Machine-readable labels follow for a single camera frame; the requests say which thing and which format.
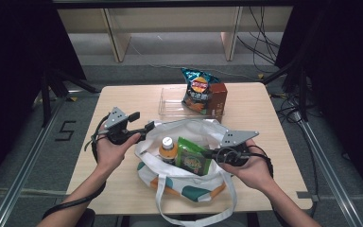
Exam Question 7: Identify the beige wooden desk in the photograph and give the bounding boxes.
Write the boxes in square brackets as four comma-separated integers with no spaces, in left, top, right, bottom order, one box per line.
[56,5,294,63]

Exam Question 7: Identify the black metal stand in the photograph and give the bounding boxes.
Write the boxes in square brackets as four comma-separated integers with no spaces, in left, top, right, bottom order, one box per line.
[40,66,101,128]
[261,58,310,123]

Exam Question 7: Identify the orange juice bottle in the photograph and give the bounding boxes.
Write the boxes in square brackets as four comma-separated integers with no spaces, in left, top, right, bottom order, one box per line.
[158,136,180,166]

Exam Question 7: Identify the person's right hand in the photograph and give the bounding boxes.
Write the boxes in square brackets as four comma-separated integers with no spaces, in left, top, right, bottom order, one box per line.
[221,138,277,192]

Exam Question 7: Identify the black cable bundle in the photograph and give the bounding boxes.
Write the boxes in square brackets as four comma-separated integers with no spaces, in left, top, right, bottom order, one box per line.
[235,6,282,76]

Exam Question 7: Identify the green snack packet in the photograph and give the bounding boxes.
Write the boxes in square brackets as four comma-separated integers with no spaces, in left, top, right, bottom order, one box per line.
[174,136,214,177]

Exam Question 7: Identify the black curtain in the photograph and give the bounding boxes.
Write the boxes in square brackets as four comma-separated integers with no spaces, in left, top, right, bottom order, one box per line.
[275,0,363,201]
[0,0,87,198]

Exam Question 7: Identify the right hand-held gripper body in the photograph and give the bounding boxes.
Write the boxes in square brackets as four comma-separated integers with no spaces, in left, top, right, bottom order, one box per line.
[215,131,260,167]

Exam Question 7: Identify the brown carton box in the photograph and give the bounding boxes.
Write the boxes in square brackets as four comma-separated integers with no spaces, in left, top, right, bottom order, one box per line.
[205,82,229,124]

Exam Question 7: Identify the right hand-held gripper cable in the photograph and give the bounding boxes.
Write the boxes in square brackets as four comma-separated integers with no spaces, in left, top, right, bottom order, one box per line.
[250,144,285,227]

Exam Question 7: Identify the black floor cables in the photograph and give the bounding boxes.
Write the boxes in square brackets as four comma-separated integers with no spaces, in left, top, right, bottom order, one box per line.
[269,92,304,125]

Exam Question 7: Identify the black chair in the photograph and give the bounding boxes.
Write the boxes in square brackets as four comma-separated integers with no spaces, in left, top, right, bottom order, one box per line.
[75,207,96,227]

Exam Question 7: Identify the aluminium floor rail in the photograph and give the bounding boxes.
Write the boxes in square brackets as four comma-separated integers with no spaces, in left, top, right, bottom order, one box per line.
[0,90,101,227]
[295,112,363,227]

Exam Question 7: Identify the clear plastic tray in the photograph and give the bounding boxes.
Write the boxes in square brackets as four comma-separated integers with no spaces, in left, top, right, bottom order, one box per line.
[158,87,226,120]

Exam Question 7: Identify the left hand-held gripper cable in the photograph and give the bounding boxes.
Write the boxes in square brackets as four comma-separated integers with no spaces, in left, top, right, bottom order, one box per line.
[42,113,111,220]

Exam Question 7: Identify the person's left hand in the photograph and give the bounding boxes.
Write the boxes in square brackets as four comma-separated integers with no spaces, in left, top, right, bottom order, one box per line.
[95,132,143,178]

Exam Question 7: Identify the hand-held gripper cable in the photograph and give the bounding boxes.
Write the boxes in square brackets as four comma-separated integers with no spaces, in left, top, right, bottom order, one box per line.
[42,113,111,220]
[250,144,285,227]

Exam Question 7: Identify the teal black chips bag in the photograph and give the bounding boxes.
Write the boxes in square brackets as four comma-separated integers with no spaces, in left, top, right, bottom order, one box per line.
[181,66,222,116]

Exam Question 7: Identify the white patterned tote bag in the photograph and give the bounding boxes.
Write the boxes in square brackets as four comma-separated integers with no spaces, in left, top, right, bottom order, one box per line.
[134,117,239,227]

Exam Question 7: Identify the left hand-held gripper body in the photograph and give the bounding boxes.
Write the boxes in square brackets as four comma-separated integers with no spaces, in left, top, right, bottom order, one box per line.
[103,106,140,147]

